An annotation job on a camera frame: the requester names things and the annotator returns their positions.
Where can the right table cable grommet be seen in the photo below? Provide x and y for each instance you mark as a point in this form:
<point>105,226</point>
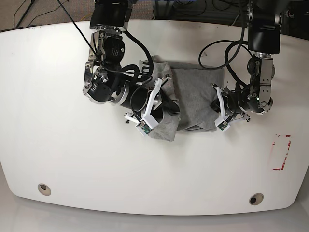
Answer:
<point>256,199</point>

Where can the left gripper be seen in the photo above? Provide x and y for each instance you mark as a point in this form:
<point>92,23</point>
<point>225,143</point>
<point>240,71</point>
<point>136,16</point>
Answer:
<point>227,105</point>

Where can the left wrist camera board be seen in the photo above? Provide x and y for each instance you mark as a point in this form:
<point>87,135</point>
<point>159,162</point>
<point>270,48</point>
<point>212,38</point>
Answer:
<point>221,124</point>

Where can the left table cable grommet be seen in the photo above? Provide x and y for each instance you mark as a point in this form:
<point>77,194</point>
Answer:
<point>44,189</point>

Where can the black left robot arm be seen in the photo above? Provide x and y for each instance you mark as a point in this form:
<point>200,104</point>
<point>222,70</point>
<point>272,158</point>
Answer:
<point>264,27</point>

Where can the red tape marking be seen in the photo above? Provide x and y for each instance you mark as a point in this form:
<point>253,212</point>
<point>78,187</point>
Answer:
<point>279,152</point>

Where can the table cable grommet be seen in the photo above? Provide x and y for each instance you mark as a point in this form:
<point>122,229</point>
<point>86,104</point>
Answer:
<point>256,199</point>
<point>44,189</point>

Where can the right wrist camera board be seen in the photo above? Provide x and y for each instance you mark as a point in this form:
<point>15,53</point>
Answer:
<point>143,128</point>

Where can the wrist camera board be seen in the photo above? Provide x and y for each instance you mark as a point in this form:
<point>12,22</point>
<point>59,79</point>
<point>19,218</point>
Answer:
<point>143,128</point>
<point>221,124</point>

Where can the grey t-shirt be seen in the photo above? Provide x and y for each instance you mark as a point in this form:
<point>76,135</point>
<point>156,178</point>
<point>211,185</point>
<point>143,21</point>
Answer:
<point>189,86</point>

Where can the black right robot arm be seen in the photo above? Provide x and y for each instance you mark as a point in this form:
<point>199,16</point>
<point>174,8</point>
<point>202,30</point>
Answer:
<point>104,76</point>

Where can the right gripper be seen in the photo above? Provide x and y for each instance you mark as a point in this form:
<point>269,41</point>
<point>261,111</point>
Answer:
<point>147,102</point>

